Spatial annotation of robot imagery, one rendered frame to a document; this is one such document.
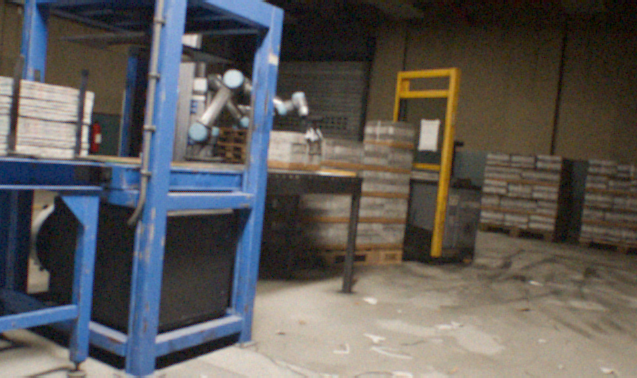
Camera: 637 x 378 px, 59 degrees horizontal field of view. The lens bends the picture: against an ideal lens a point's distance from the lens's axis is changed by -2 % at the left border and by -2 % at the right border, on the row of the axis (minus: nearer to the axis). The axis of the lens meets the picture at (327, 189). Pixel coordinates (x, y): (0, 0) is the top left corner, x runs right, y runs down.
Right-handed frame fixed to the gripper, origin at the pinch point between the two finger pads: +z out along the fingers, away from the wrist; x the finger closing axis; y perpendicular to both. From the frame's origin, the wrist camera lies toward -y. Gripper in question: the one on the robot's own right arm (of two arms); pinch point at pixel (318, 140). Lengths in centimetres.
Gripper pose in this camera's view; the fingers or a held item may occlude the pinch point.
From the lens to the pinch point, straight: 376.6
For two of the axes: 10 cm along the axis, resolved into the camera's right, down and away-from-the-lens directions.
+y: -7.9, 4.0, 4.7
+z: 3.4, 9.1, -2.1
